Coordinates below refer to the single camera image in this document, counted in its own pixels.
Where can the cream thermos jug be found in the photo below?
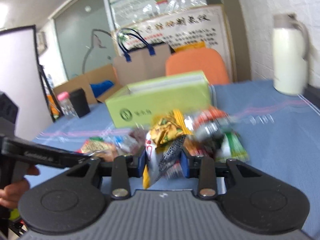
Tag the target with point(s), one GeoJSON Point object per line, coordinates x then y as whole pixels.
{"type": "Point", "coordinates": [291, 46]}

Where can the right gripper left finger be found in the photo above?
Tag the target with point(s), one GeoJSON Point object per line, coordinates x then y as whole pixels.
{"type": "Point", "coordinates": [125, 167]}

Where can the black tumbler cup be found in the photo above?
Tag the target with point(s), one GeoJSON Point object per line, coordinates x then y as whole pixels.
{"type": "Point", "coordinates": [79, 102]}

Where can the person's left hand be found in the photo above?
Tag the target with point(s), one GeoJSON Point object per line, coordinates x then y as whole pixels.
{"type": "Point", "coordinates": [11, 194]}

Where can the yellow plastic bag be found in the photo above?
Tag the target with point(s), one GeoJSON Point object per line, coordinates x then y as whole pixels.
{"type": "Point", "coordinates": [195, 45]}

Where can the white red snack packet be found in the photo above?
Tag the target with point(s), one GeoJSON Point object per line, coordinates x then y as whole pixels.
{"type": "Point", "coordinates": [163, 145]}

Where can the green cardboard box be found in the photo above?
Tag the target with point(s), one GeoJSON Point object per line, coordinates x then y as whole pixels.
{"type": "Point", "coordinates": [138, 103]}

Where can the brown cardboard box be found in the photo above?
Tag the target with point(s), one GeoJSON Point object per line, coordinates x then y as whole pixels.
{"type": "Point", "coordinates": [96, 76]}

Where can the red zip dates bag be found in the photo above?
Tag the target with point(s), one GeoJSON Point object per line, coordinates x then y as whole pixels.
{"type": "Point", "coordinates": [130, 143]}

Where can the orange chair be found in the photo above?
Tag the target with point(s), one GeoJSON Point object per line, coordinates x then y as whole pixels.
{"type": "Point", "coordinates": [201, 59]}

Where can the green pea snack packet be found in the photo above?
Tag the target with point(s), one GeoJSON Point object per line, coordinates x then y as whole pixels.
{"type": "Point", "coordinates": [231, 148]}

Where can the Chinese text poster board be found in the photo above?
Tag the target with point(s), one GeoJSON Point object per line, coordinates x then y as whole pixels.
{"type": "Point", "coordinates": [207, 24]}

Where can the blue cushion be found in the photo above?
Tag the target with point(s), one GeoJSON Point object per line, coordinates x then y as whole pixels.
{"type": "Point", "coordinates": [100, 88]}

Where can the silver orange snack packet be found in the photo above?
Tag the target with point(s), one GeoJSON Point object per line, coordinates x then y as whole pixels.
{"type": "Point", "coordinates": [207, 130]}

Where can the white projection screen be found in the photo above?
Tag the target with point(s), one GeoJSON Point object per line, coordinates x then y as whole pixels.
{"type": "Point", "coordinates": [21, 80]}

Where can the blue striped tablecloth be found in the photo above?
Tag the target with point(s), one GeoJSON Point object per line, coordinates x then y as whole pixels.
{"type": "Point", "coordinates": [280, 134]}

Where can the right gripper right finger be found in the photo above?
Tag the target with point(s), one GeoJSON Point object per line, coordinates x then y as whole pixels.
{"type": "Point", "coordinates": [202, 168]}

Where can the kraft paper bag blue handles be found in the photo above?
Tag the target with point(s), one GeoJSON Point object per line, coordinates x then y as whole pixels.
{"type": "Point", "coordinates": [140, 63]}

